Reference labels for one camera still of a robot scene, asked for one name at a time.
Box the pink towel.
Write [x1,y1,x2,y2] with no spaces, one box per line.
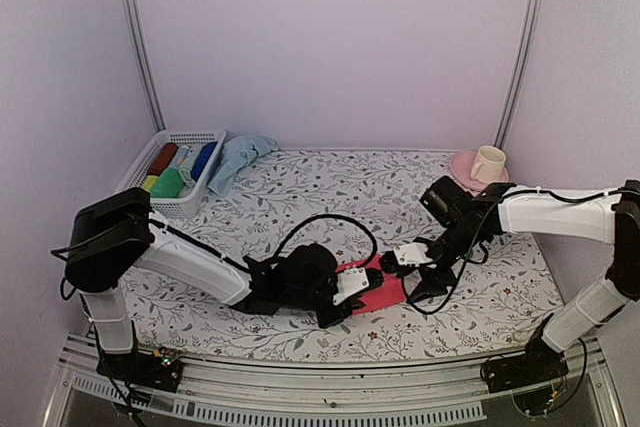
[336,254,405,315]

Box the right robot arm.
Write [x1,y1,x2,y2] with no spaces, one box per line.
[380,176,639,383]

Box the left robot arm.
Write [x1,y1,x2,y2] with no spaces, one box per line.
[50,187,384,381]

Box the pink saucer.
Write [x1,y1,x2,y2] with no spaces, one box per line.
[450,151,509,192]

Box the cream mug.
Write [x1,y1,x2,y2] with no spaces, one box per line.
[470,145,507,184]

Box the floral tablecloth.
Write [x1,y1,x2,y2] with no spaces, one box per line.
[121,151,562,363]

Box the light blue towel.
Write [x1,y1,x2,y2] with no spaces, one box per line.
[208,135,279,197]

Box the blue rolled towel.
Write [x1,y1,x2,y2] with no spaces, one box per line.
[191,142,217,181]

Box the green rolled towel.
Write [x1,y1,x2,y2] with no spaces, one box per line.
[150,168,192,199]

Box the teal patterned rolled towel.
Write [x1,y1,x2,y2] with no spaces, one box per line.
[169,144,203,171]

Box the white plastic basket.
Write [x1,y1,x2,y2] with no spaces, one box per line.
[115,129,227,218]

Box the yellow rolled towel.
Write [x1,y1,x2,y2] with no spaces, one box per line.
[141,175,158,193]

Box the dark red rolled towel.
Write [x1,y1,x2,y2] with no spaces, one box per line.
[147,142,178,176]

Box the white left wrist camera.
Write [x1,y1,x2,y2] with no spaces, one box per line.
[333,267,370,305]

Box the left black cable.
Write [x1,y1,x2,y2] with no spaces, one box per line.
[269,214,379,278]

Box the front aluminium rail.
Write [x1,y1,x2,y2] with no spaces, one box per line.
[44,334,625,426]

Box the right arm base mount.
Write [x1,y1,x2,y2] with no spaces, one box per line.
[480,353,569,393]

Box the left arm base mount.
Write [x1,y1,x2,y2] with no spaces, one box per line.
[97,348,184,393]

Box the right aluminium post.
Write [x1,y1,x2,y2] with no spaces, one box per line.
[494,0,542,150]

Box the aluminium post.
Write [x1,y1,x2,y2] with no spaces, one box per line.
[494,0,542,150]
[122,0,166,131]

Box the left aluminium post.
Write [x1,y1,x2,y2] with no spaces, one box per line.
[122,0,166,131]

